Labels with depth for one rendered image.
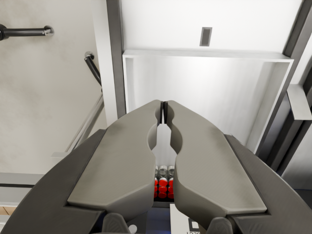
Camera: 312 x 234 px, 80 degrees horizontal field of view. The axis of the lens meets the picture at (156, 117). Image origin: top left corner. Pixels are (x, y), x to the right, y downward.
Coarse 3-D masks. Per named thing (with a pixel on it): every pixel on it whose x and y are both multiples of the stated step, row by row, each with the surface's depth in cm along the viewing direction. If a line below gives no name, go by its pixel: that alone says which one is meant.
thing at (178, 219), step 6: (174, 204) 36; (174, 210) 35; (174, 216) 34; (180, 216) 34; (186, 216) 34; (174, 222) 33; (180, 222) 33; (186, 222) 33; (192, 222) 33; (174, 228) 32; (180, 228) 32; (186, 228) 32
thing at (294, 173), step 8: (304, 120) 36; (304, 128) 36; (296, 136) 38; (304, 136) 36; (296, 144) 38; (304, 144) 41; (288, 152) 40; (296, 152) 38; (304, 152) 42; (288, 160) 40; (296, 160) 44; (304, 160) 44; (280, 168) 42; (288, 168) 45; (296, 168) 45; (304, 168) 45; (280, 176) 42; (288, 176) 47; (296, 176) 47; (304, 176) 47; (296, 184) 48; (304, 184) 48
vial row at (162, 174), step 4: (156, 168) 45; (160, 168) 45; (164, 168) 45; (168, 168) 46; (172, 168) 45; (156, 172) 44; (160, 172) 44; (164, 172) 44; (168, 172) 45; (172, 172) 44; (156, 176) 43; (160, 176) 43; (164, 176) 43; (168, 176) 44; (172, 176) 43; (156, 180) 42; (160, 180) 42; (164, 180) 42; (172, 180) 42; (156, 184) 43; (160, 184) 43; (164, 184) 43; (172, 184) 43
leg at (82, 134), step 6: (102, 96) 106; (96, 102) 101; (102, 102) 102; (96, 108) 95; (102, 108) 99; (90, 114) 90; (96, 114) 92; (84, 120) 86; (90, 120) 86; (96, 120) 90; (84, 126) 81; (90, 126) 83; (78, 132) 78; (84, 132) 79; (90, 132) 83; (78, 138) 75; (84, 138) 77; (72, 144) 71; (78, 144) 72; (66, 150) 69; (72, 150) 69
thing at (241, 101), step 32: (128, 64) 32; (160, 64) 33; (192, 64) 32; (224, 64) 32; (256, 64) 32; (288, 64) 29; (128, 96) 33; (160, 96) 36; (192, 96) 36; (224, 96) 36; (256, 96) 35; (160, 128) 40; (224, 128) 39; (256, 128) 38; (160, 160) 45
